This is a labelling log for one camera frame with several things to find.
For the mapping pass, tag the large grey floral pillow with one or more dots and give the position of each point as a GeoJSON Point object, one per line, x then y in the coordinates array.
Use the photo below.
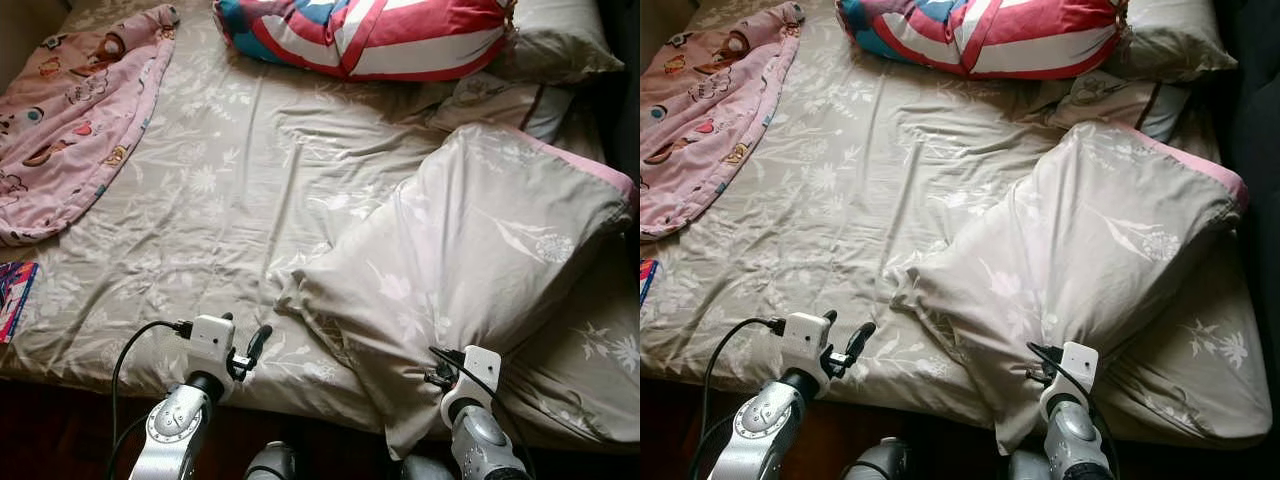
{"type": "Point", "coordinates": [460, 250]}
{"type": "Point", "coordinates": [1080, 250]}

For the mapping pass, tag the colourful comic book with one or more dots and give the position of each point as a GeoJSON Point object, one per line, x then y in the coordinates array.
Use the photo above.
{"type": "Point", "coordinates": [15, 300]}
{"type": "Point", "coordinates": [648, 280]}

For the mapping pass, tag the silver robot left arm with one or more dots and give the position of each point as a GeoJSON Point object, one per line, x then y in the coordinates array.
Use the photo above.
{"type": "Point", "coordinates": [170, 425]}
{"type": "Point", "coordinates": [760, 420]}

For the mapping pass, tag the silver robot right leg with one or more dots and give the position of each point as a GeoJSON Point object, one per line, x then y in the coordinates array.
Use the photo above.
{"type": "Point", "coordinates": [1028, 468]}
{"type": "Point", "coordinates": [428, 468]}

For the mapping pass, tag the silver robot leg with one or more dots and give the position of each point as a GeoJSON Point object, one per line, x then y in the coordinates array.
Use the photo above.
{"type": "Point", "coordinates": [1028, 468]}
{"type": "Point", "coordinates": [880, 460]}
{"type": "Point", "coordinates": [272, 462]}
{"type": "Point", "coordinates": [428, 468]}

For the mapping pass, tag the silver robot left leg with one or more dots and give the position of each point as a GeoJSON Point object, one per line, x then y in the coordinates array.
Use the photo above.
{"type": "Point", "coordinates": [272, 462]}
{"type": "Point", "coordinates": [880, 460]}

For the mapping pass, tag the grey floral bed sheet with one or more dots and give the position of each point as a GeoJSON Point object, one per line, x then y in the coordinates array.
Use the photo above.
{"type": "Point", "coordinates": [880, 200]}
{"type": "Point", "coordinates": [250, 200]}

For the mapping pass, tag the pink cartoon print blanket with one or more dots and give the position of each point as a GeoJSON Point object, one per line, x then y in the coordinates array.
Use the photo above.
{"type": "Point", "coordinates": [80, 130]}
{"type": "Point", "coordinates": [710, 120]}

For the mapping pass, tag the small cartoon print pillow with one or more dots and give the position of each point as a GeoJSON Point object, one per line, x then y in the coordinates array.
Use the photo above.
{"type": "Point", "coordinates": [1100, 100]}
{"type": "Point", "coordinates": [490, 100]}

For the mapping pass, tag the red white blue pillow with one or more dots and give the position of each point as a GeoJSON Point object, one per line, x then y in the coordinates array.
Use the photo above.
{"type": "Point", "coordinates": [1010, 30]}
{"type": "Point", "coordinates": [400, 30]}

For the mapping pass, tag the plain grey pillow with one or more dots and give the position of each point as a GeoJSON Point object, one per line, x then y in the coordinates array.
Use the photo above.
{"type": "Point", "coordinates": [560, 40]}
{"type": "Point", "coordinates": [1170, 40]}

